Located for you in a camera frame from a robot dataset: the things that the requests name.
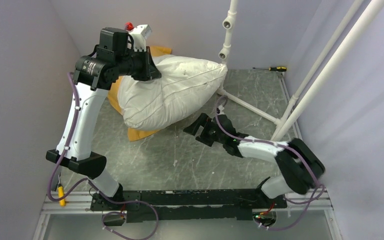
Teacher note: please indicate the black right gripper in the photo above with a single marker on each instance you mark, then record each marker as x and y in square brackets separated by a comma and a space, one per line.
[202, 120]

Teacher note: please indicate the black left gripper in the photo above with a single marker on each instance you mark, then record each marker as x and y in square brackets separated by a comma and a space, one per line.
[149, 71]

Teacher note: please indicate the white pillow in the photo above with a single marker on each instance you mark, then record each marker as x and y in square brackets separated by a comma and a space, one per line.
[185, 86]

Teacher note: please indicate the yellow pillowcase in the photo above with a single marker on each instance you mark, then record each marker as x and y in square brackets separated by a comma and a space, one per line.
[120, 94]

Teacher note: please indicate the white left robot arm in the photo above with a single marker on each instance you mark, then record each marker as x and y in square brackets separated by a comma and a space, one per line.
[120, 52]

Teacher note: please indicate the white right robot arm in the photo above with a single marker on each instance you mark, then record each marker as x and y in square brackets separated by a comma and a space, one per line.
[300, 169]

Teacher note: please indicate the yellow black screwdriver right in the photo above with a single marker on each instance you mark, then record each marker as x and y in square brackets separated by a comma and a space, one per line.
[280, 69]

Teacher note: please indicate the yellow screwdriver near base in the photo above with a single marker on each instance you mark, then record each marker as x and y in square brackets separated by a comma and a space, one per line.
[60, 191]

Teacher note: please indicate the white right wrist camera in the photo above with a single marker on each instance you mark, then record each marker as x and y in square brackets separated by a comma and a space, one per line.
[220, 107]

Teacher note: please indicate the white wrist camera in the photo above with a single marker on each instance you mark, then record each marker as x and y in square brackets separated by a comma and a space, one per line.
[220, 107]
[139, 33]

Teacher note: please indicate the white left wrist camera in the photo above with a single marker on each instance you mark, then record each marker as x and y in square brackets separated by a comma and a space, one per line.
[139, 33]

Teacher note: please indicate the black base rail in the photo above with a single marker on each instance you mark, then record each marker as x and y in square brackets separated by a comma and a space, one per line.
[165, 205]

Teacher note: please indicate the white pvc pipe frame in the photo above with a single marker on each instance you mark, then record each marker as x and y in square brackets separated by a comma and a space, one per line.
[347, 20]

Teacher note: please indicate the aluminium table edge rail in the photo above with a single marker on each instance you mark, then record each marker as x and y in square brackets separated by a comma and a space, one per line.
[314, 194]

